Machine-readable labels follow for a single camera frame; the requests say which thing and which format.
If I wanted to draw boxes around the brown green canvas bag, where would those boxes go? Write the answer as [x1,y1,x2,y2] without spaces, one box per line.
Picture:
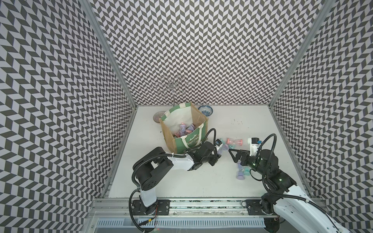
[159,103,208,153]

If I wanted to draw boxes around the blue white ceramic bowl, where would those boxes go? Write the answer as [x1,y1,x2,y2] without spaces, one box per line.
[198,105,213,117]

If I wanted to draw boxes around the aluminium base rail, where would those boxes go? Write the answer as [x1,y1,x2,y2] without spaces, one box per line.
[87,197,333,219]

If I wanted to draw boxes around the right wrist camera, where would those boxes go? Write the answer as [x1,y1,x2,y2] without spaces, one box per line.
[247,137,262,157]

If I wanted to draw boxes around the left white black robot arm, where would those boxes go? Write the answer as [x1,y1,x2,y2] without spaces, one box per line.
[129,139,223,216]

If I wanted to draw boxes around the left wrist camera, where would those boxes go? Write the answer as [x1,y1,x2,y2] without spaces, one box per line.
[215,139,224,148]

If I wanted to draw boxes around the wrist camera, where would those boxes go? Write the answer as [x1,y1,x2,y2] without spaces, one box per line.
[247,137,262,157]
[215,139,224,148]

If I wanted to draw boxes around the silver wire tree stand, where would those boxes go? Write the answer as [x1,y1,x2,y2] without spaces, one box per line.
[152,75,192,106]

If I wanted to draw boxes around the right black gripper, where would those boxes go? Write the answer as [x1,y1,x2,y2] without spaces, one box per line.
[229,149,269,178]

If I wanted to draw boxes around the pink hourglass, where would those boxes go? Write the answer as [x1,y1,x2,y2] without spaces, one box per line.
[226,138,243,146]

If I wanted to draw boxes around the pink glass bowl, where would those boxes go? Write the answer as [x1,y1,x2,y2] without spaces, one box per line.
[153,111,165,123]

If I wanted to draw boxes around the purple hourglass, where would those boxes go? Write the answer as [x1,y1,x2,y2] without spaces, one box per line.
[218,144,229,155]
[236,160,245,180]
[179,123,187,137]

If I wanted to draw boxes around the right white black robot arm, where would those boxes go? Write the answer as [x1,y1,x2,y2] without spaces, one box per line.
[229,149,350,233]

